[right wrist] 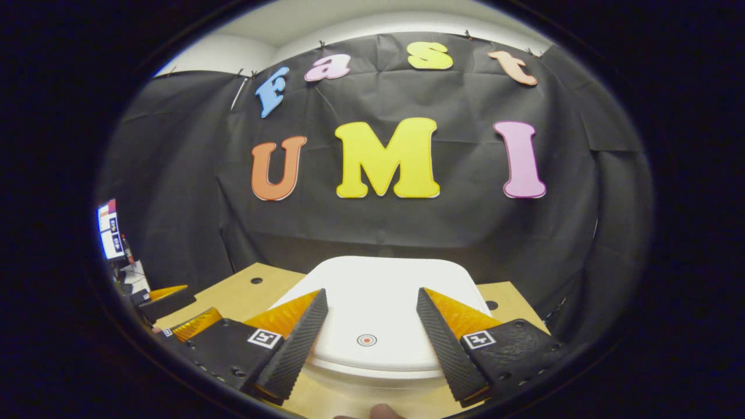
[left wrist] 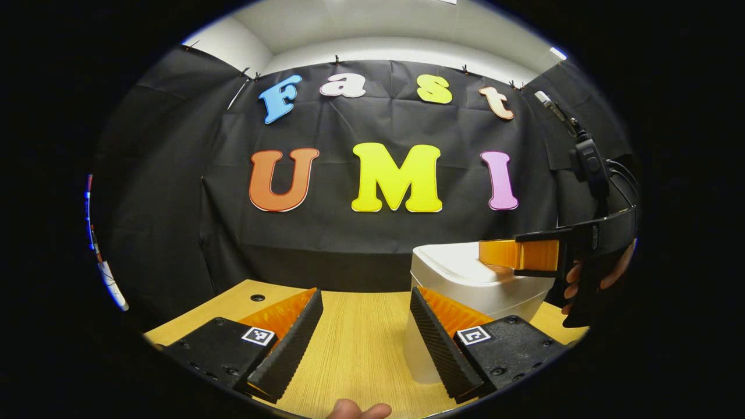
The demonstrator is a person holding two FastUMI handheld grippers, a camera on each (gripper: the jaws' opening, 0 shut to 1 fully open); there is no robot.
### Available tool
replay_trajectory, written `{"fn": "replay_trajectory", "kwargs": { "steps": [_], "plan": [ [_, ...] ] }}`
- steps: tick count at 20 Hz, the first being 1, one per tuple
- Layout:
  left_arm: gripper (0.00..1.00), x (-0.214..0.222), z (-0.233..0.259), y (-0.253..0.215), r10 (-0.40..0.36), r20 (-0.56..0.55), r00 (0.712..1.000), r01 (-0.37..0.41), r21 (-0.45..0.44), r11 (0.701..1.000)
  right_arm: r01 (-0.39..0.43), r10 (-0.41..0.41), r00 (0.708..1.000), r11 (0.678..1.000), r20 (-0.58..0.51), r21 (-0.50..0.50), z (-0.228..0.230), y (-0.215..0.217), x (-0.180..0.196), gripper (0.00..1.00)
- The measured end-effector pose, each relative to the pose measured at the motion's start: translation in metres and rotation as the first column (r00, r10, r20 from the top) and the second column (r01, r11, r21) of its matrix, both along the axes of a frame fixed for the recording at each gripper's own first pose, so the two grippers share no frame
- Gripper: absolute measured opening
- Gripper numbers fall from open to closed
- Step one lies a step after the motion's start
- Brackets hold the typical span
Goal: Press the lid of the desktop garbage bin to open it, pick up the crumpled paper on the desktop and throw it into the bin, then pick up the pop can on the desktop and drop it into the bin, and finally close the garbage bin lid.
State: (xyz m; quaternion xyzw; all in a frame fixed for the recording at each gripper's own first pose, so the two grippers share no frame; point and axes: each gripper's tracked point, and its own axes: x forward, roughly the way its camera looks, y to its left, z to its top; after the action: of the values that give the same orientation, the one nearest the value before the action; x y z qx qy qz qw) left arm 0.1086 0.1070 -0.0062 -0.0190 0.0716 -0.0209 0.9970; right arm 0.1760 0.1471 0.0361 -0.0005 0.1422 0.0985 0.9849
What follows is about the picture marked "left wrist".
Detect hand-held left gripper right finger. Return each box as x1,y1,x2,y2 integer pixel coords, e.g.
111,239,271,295
410,286,566,403

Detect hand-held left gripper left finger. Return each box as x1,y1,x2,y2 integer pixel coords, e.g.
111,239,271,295
165,288,324,404

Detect white desktop garbage bin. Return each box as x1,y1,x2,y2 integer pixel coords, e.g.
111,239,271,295
403,242,555,385

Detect wooden desktop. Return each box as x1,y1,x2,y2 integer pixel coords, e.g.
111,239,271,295
144,279,590,419

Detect black backdrop cloth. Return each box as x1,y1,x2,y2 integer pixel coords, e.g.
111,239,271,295
90,44,641,332

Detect white side table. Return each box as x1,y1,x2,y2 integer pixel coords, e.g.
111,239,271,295
97,260,129,313

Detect computer monitor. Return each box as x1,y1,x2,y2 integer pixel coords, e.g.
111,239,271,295
86,173,97,252

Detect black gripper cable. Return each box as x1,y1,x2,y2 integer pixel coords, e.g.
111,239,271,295
605,159,642,207

